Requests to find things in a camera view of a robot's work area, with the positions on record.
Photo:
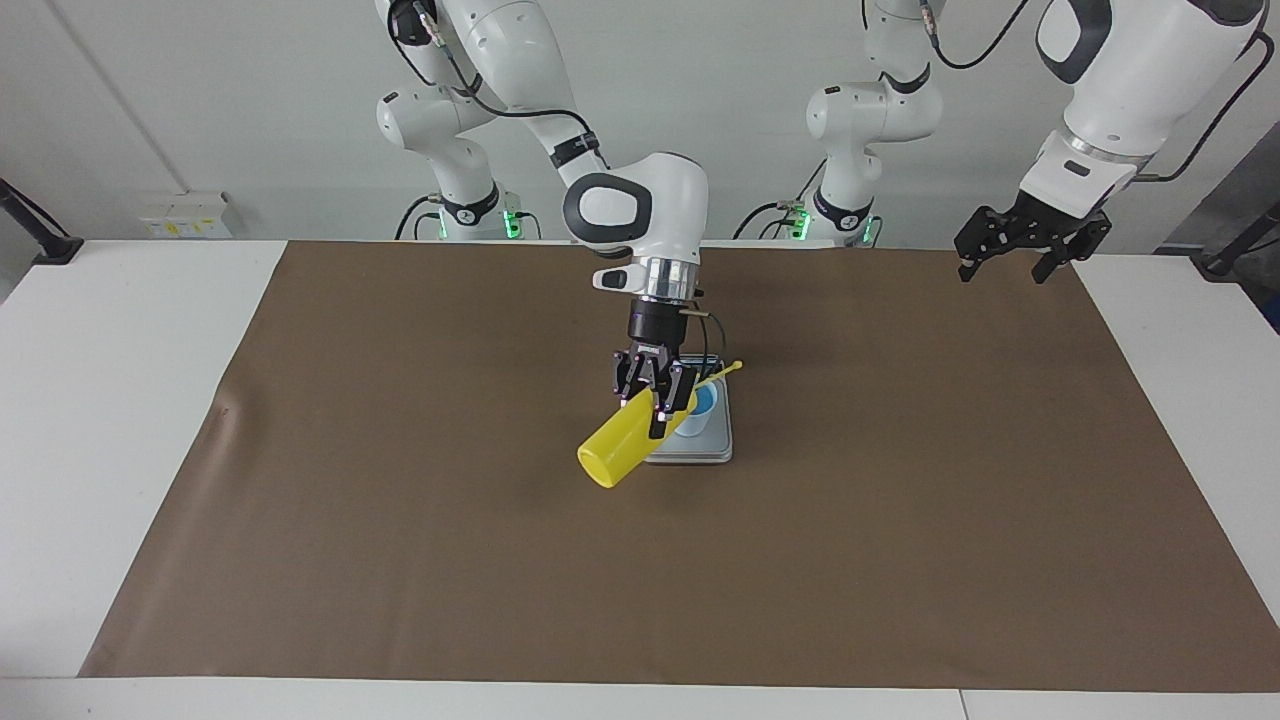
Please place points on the brown paper mat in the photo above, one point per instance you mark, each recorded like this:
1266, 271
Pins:
700, 580

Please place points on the black clamp stand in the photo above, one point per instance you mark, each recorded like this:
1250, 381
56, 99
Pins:
1240, 245
45, 240

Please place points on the light blue paper cup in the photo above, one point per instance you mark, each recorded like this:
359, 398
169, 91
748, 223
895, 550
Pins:
705, 405

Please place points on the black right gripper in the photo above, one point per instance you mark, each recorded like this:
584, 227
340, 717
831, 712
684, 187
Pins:
655, 325

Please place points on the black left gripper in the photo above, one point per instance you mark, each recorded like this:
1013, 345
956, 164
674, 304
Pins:
1045, 222

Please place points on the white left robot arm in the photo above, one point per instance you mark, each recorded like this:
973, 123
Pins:
1140, 80

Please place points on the silver digital kitchen scale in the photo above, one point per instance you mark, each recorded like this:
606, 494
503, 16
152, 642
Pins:
720, 445

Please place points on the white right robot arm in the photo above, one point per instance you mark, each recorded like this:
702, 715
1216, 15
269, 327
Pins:
640, 210

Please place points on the yellow squeeze bottle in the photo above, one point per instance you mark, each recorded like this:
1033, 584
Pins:
620, 450

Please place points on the white wall socket strip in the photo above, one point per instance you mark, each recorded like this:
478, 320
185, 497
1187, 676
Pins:
185, 215

